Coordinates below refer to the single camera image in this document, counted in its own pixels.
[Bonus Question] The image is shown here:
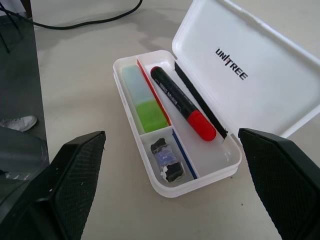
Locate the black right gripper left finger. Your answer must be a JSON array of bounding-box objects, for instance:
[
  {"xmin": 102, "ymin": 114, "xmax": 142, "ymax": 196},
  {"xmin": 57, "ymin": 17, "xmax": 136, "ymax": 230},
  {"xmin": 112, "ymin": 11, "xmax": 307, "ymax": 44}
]
[{"xmin": 0, "ymin": 130, "xmax": 106, "ymax": 240}]

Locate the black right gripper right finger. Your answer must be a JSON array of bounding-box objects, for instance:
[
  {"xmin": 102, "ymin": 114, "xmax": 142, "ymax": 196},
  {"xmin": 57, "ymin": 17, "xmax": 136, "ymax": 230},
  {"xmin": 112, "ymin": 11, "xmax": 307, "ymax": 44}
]
[{"xmin": 237, "ymin": 127, "xmax": 320, "ymax": 240}]

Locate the black and blue eraser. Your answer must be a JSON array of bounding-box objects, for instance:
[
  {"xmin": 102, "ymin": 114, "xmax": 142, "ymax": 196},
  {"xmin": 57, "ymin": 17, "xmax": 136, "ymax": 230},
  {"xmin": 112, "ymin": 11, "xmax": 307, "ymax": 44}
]
[{"xmin": 149, "ymin": 137, "xmax": 187, "ymax": 185}]

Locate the green highlighter pen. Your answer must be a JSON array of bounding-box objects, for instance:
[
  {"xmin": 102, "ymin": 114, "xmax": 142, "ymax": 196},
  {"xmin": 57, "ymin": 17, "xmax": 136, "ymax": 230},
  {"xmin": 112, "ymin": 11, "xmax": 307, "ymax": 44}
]
[{"xmin": 121, "ymin": 64, "xmax": 168, "ymax": 134}]

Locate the black marker with red cap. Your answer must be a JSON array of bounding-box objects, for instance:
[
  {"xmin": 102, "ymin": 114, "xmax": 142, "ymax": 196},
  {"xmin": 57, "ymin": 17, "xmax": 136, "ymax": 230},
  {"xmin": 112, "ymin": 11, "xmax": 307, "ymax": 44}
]
[{"xmin": 149, "ymin": 66, "xmax": 217, "ymax": 143}]

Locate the white plastic pencil case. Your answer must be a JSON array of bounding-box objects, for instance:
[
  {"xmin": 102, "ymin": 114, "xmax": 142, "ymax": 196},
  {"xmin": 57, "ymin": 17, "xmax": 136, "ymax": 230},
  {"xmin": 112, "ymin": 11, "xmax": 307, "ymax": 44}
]
[{"xmin": 112, "ymin": 0, "xmax": 320, "ymax": 200}]

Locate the dark grey rounded object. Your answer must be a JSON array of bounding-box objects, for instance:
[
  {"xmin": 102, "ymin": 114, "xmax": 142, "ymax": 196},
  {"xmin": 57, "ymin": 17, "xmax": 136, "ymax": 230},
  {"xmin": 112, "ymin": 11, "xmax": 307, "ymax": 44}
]
[{"xmin": 0, "ymin": 124, "xmax": 50, "ymax": 181}]

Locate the white shoe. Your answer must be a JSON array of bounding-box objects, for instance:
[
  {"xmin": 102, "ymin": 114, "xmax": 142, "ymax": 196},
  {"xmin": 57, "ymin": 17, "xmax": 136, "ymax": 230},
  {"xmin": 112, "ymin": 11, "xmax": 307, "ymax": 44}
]
[{"xmin": 0, "ymin": 115, "xmax": 38, "ymax": 133}]

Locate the brown wooden leg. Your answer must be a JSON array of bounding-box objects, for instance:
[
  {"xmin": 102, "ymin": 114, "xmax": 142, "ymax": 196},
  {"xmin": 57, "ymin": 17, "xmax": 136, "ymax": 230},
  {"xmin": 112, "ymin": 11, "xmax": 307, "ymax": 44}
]
[{"xmin": 20, "ymin": 0, "xmax": 33, "ymax": 19}]

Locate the black cable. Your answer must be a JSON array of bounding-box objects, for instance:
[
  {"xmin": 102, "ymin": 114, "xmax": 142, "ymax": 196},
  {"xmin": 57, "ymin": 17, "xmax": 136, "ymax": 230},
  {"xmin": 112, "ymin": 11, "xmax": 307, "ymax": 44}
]
[{"xmin": 31, "ymin": 0, "xmax": 144, "ymax": 30}]

